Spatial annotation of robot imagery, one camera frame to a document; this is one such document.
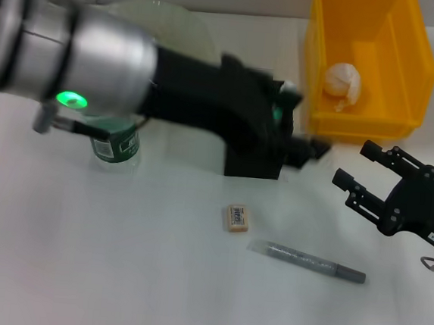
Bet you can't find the grey marker pen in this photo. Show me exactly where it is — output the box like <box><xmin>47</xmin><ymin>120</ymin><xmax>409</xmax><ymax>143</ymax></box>
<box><xmin>244</xmin><ymin>236</ymin><xmax>369</xmax><ymax>286</ymax></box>

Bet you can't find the beige eraser with label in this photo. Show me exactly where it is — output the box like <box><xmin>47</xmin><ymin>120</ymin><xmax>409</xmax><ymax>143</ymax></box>
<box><xmin>221</xmin><ymin>203</ymin><xmax>253</xmax><ymax>235</ymax></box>

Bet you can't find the left gripper cable with plug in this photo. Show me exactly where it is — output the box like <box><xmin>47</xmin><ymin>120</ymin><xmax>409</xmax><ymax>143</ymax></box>
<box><xmin>32</xmin><ymin>101</ymin><xmax>147</xmax><ymax>145</ymax></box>

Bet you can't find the white paper ball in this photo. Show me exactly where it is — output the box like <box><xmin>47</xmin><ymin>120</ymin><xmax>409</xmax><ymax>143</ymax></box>
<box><xmin>320</xmin><ymin>60</ymin><xmax>364</xmax><ymax>115</ymax></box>

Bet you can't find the wavy green glass fruit plate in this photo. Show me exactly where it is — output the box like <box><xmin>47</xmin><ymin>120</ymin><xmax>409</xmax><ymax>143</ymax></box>
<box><xmin>96</xmin><ymin>0</ymin><xmax>221</xmax><ymax>64</ymax></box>

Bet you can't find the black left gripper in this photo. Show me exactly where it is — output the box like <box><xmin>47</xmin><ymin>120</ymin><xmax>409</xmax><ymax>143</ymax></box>
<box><xmin>136</xmin><ymin>44</ymin><xmax>341</xmax><ymax>174</ymax></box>

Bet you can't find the clear water bottle green label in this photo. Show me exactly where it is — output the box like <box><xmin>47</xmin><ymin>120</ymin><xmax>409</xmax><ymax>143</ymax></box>
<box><xmin>75</xmin><ymin>113</ymin><xmax>145</xmax><ymax>177</ymax></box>

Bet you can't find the green utility knife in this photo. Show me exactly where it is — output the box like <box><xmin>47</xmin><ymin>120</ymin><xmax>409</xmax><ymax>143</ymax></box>
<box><xmin>270</xmin><ymin>80</ymin><xmax>299</xmax><ymax>127</ymax></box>

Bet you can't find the black mesh pen holder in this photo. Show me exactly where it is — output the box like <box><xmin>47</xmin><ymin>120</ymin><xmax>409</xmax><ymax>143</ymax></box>
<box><xmin>222</xmin><ymin>102</ymin><xmax>298</xmax><ymax>183</ymax></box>

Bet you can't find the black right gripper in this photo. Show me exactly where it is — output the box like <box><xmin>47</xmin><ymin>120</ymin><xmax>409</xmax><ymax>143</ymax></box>
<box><xmin>326</xmin><ymin>136</ymin><xmax>434</xmax><ymax>251</ymax></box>

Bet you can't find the yellow plastic bin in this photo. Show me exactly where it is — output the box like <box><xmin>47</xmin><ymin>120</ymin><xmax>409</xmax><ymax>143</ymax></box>
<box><xmin>294</xmin><ymin>0</ymin><xmax>434</xmax><ymax>151</ymax></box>

